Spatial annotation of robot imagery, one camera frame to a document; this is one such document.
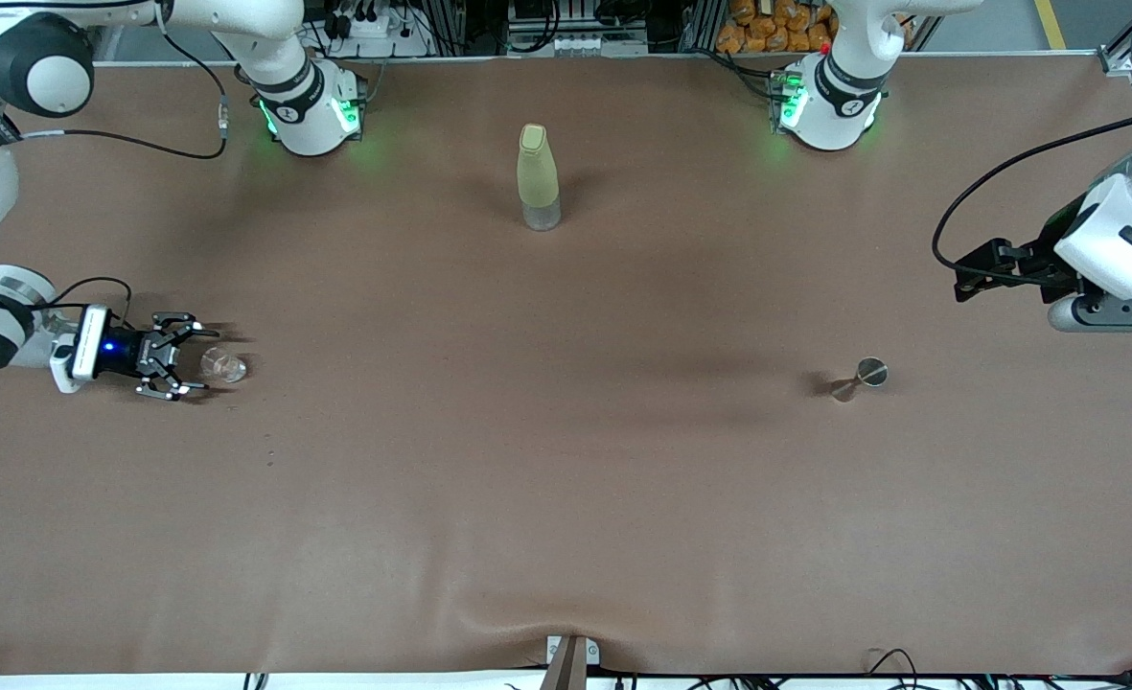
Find aluminium frame post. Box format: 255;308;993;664
1097;10;1132;78

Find steel cone jigger cup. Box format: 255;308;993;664
831;356;889;403

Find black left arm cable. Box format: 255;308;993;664
932;115;1132;287

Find yellow-green frosted bottle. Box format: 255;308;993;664
516;123;564;232

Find small clear glass cup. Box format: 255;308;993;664
199;347;248;384

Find brown table mat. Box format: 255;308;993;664
0;53;1132;677

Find orange snack packets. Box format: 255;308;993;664
716;0;840;54

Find metal table edge clamp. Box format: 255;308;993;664
539;634;602;690

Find white power strip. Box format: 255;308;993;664
321;10;432;58

